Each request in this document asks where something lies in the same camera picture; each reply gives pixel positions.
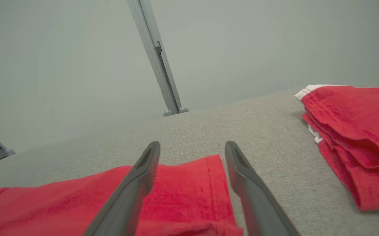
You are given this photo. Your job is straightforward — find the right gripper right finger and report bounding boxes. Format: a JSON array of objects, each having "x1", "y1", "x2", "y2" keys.
[{"x1": 224, "y1": 141, "x2": 300, "y2": 236}]

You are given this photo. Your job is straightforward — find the red jersey with white sleeve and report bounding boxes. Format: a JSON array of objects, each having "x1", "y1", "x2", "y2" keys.
[{"x1": 0, "y1": 154, "x2": 244, "y2": 236}]

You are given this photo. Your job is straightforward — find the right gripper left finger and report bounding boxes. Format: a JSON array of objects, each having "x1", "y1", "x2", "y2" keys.
[{"x1": 83, "y1": 141, "x2": 161, "y2": 236}]

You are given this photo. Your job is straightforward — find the red garment with white trim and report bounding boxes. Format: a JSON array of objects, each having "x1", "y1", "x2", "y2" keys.
[{"x1": 294, "y1": 84, "x2": 379, "y2": 212}]

